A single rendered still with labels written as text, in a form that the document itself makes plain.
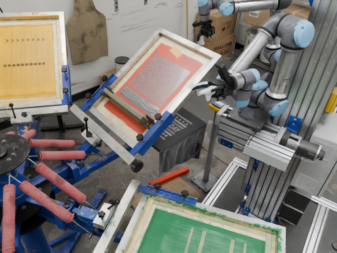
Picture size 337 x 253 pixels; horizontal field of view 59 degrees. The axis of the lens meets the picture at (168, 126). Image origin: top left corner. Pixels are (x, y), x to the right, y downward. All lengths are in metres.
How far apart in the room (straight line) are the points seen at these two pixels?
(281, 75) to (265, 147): 0.45
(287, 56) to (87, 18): 2.77
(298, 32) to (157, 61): 0.97
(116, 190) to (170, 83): 1.46
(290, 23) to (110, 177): 2.27
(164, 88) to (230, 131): 0.52
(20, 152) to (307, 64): 1.59
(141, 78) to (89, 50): 2.04
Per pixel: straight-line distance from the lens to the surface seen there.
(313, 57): 1.85
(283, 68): 1.66
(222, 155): 3.47
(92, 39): 4.00
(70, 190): 1.66
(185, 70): 1.98
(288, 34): 1.58
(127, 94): 2.05
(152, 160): 3.31
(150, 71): 2.09
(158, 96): 1.94
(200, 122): 2.32
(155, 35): 2.24
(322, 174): 2.17
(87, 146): 1.91
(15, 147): 1.67
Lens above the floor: 2.37
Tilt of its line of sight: 39 degrees down
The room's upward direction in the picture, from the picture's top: 3 degrees clockwise
